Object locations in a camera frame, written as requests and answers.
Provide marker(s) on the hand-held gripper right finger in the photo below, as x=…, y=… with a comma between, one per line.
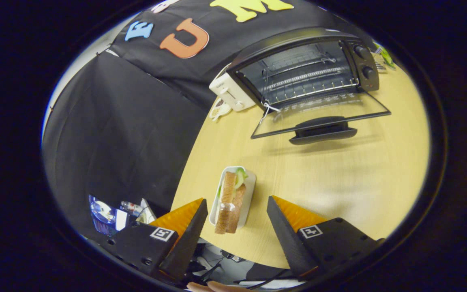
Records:
x=292, y=243

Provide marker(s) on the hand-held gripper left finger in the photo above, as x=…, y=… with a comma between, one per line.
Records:
x=187, y=243

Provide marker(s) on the sandwich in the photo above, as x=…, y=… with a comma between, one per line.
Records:
x=229, y=194

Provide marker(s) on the black toaster oven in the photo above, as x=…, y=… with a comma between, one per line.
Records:
x=298, y=73

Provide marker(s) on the white pop-up toaster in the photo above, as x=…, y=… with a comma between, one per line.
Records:
x=227, y=91

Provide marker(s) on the small clear water bottle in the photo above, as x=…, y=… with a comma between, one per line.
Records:
x=132, y=207

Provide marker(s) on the white rectangular plate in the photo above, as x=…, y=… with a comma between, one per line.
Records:
x=248, y=194

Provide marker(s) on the blue and white package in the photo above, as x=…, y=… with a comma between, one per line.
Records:
x=101, y=215

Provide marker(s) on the small white dish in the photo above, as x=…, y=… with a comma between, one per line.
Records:
x=219, y=109

